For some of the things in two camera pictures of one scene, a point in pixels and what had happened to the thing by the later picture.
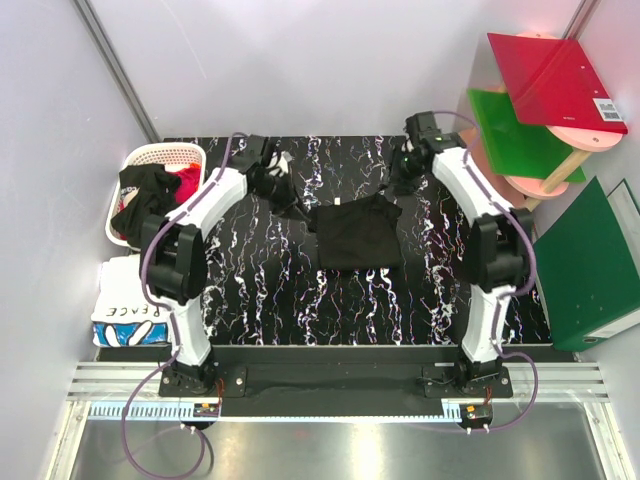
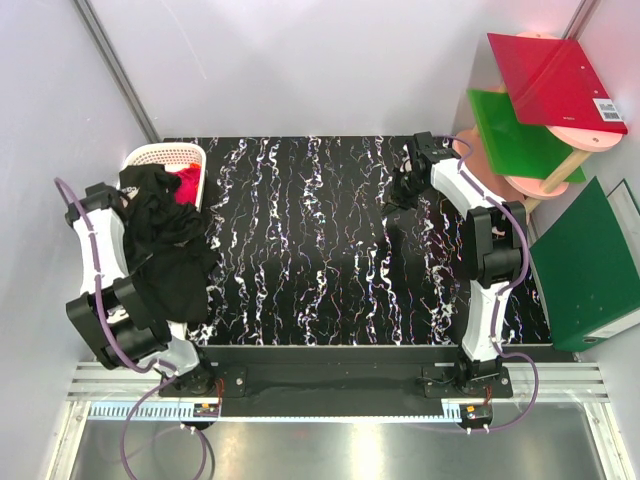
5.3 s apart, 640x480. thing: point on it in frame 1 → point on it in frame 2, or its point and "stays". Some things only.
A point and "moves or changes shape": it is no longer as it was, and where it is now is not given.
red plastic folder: x=553 y=83 stays
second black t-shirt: x=155 y=197 stays
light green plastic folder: x=518 y=149 stays
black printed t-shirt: x=362 y=234 moves or changes shape
